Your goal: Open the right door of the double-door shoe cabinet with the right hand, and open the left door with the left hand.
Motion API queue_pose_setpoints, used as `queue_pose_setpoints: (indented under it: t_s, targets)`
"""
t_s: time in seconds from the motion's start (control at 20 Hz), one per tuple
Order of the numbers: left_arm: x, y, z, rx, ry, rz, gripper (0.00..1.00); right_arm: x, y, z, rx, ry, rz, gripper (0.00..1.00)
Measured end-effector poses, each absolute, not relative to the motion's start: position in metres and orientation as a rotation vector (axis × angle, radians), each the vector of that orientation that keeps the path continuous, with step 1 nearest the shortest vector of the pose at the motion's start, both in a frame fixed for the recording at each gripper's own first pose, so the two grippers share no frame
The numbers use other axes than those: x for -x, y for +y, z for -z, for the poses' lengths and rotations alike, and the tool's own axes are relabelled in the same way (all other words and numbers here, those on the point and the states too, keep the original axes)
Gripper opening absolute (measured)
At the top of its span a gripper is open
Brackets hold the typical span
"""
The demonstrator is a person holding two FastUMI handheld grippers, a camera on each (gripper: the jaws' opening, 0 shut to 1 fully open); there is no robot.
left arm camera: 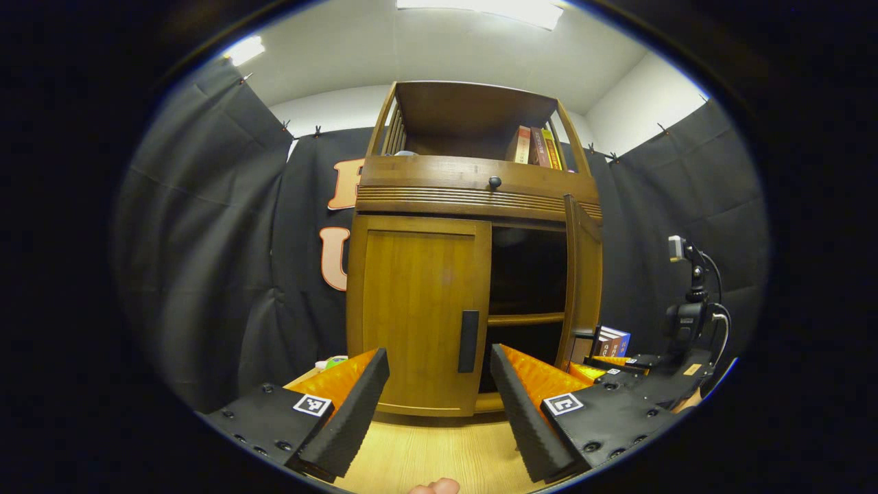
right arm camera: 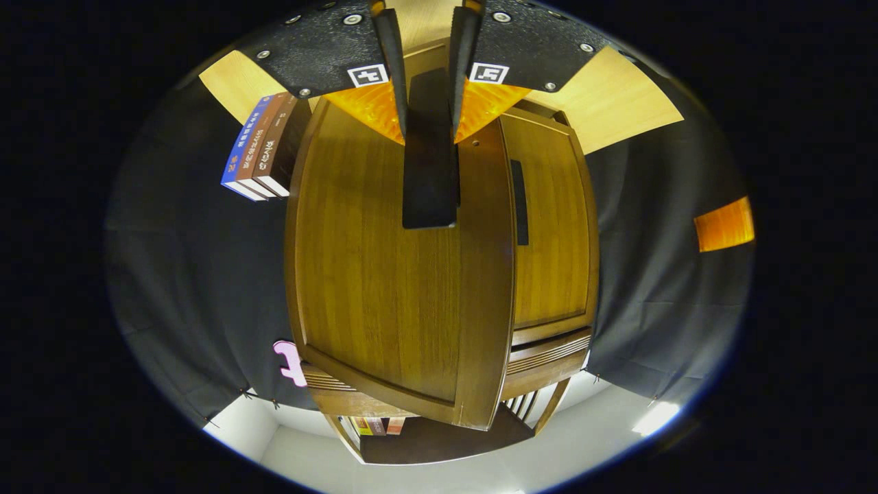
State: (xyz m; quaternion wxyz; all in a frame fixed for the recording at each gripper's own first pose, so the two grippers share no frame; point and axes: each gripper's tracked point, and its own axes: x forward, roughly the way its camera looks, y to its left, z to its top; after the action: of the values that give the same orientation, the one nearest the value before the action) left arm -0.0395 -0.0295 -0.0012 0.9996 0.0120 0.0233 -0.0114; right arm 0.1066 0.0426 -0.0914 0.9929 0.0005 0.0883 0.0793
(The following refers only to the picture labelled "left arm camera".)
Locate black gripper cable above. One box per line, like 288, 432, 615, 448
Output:
700, 250, 733, 368

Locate small ceiling light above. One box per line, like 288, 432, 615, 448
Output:
223, 34, 266, 67

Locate black backdrop cloth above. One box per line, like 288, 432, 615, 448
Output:
113, 55, 769, 412

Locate dark red book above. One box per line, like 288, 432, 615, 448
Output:
528, 127, 551, 168

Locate wooden cabinet shelf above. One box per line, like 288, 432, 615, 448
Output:
488, 312, 567, 327

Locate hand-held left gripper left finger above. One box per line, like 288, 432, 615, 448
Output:
195, 346, 390, 484

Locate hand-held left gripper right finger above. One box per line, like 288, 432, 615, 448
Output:
488, 343, 680, 484

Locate wooden cabinet drawer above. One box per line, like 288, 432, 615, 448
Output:
355, 156, 603, 224

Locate wooden shoe cabinet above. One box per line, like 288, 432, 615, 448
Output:
345, 81, 604, 418

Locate wooden cabinet door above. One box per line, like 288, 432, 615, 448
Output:
346, 215, 492, 417
556, 194, 604, 371

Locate yellow book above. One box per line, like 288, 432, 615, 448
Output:
541, 128, 565, 171

